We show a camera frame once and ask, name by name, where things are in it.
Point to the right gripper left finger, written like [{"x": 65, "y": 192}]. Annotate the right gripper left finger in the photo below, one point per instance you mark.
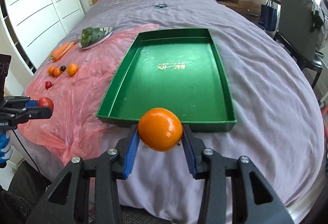
[{"x": 66, "y": 200}]

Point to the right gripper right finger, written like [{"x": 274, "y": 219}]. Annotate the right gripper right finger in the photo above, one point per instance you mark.
[{"x": 253, "y": 198}]

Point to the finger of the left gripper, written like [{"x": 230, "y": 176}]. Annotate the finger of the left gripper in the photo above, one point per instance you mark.
[
  {"x": 38, "y": 112},
  {"x": 30, "y": 103}
]

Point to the red apple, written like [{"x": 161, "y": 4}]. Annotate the red apple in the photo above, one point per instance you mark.
[
  {"x": 46, "y": 102},
  {"x": 48, "y": 85}
]

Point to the orange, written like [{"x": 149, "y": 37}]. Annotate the orange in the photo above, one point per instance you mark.
[
  {"x": 51, "y": 70},
  {"x": 160, "y": 129},
  {"x": 72, "y": 69}
]

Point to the orange small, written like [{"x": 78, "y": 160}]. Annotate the orange small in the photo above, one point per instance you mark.
[{"x": 57, "y": 72}]

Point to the blue white gloved left hand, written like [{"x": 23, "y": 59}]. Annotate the blue white gloved left hand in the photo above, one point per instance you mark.
[{"x": 5, "y": 148}]

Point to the pink plastic sheet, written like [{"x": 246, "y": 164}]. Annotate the pink plastic sheet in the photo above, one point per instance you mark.
[{"x": 74, "y": 129}]

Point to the black jacket sleeve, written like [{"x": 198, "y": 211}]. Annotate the black jacket sleeve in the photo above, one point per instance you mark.
[{"x": 14, "y": 209}]

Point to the orange carrot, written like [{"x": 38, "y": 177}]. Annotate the orange carrot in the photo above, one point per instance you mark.
[{"x": 56, "y": 53}]

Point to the orange oval dish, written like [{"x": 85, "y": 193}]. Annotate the orange oval dish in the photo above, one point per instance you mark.
[{"x": 68, "y": 48}]

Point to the green bok choy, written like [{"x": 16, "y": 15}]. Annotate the green bok choy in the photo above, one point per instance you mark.
[{"x": 91, "y": 35}]

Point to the white wardrobe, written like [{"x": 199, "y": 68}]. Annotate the white wardrobe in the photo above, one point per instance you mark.
[{"x": 40, "y": 25}]

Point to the white patterned plate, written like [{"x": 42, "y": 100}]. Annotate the white patterned plate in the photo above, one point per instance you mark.
[{"x": 108, "y": 31}]

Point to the green rectangular tray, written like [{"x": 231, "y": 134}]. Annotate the green rectangular tray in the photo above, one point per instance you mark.
[{"x": 177, "y": 69}]

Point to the small dark object on bed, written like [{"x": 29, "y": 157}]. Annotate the small dark object on bed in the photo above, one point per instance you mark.
[{"x": 160, "y": 6}]

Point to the dark blue tote bag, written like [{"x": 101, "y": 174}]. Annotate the dark blue tote bag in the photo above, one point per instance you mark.
[{"x": 268, "y": 17}]

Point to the grey desk chair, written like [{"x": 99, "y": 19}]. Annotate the grey desk chair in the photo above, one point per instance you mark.
[{"x": 300, "y": 24}]

